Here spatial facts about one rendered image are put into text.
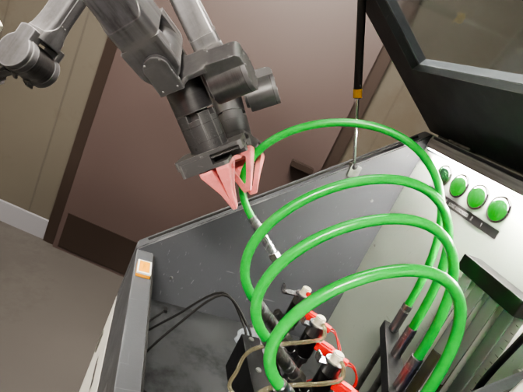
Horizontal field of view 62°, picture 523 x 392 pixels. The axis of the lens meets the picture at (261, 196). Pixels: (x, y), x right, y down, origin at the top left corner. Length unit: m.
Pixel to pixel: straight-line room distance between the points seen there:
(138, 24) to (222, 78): 0.13
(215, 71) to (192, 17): 0.34
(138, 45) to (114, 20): 0.04
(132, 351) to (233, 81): 0.45
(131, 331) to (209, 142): 0.36
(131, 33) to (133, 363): 0.48
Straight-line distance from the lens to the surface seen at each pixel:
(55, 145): 2.69
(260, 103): 0.83
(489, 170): 0.90
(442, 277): 0.52
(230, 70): 0.60
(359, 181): 0.61
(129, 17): 0.57
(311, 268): 1.13
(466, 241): 0.92
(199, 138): 0.63
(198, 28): 0.92
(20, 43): 1.06
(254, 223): 0.81
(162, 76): 0.59
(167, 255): 1.06
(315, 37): 2.29
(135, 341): 0.79
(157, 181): 2.46
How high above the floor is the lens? 1.45
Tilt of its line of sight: 16 degrees down
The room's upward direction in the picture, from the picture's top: 25 degrees clockwise
